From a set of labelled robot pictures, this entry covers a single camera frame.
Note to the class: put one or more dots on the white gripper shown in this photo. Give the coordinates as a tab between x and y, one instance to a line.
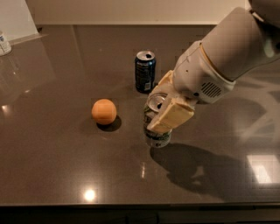
196	76

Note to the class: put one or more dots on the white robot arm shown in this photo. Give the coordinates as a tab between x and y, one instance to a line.
243	40

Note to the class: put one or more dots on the dark blue soda can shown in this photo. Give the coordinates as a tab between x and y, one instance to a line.
145	66

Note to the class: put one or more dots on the orange fruit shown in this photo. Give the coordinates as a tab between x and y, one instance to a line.
104	111

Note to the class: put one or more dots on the white panel at top left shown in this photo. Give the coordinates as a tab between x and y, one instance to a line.
16	22

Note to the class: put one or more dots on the white container at left edge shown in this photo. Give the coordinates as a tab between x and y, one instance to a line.
5	46

